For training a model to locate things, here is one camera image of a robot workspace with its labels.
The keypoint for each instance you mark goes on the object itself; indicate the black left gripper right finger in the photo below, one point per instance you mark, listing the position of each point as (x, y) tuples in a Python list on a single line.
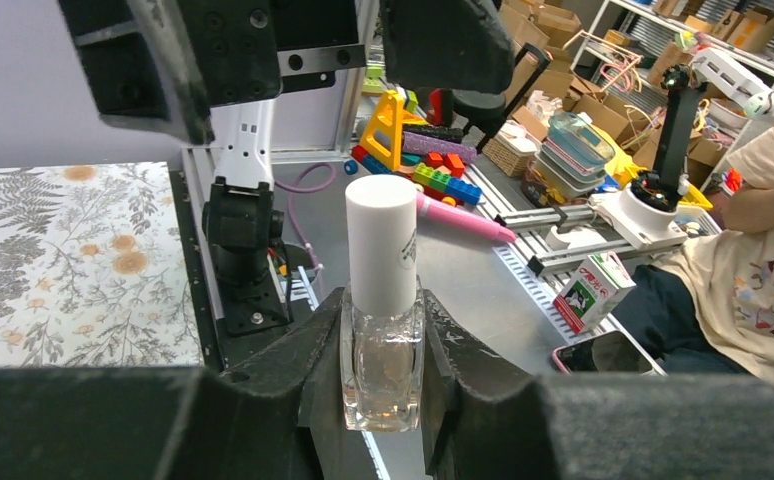
[(483, 417)]

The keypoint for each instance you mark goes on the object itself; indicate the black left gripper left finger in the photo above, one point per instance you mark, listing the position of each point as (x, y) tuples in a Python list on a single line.
[(186, 422)]

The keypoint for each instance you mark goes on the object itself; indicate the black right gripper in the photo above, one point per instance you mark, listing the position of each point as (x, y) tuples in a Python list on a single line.
[(156, 66)]

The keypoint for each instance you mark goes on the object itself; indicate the clear nail polish bottle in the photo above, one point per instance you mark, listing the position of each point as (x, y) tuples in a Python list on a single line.
[(381, 364)]

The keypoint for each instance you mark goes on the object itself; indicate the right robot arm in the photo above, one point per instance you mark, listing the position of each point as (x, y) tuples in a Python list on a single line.
[(241, 226)]

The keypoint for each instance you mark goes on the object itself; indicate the pink cased smartphone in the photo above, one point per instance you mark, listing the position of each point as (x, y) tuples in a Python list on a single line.
[(610, 352)]

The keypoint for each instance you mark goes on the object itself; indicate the colourful toy brick pile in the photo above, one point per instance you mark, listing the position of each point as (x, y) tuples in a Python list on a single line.
[(436, 166)]

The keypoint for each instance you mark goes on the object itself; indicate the green white carton box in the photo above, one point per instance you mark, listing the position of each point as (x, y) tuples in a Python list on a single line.
[(595, 288)]

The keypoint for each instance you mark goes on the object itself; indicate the pink toy wand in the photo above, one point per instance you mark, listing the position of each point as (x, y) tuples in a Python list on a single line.
[(459, 218)]

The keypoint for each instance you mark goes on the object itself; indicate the wicker basket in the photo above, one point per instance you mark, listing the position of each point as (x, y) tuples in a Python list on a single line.
[(511, 159)]

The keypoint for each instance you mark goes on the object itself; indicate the floral tablecloth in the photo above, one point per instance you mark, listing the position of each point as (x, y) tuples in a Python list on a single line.
[(92, 269)]

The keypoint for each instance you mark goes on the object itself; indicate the stacked plastic containers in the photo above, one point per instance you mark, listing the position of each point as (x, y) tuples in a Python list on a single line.
[(570, 163)]

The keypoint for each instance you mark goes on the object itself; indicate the seated person in cream shirt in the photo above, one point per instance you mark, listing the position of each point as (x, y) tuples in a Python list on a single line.
[(708, 307)]

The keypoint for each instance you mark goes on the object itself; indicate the white metal storage shelf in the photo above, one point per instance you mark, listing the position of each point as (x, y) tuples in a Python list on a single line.
[(753, 61)]

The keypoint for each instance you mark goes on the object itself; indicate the yellow toy frame piece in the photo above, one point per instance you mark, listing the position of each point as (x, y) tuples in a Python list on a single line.
[(381, 137)]

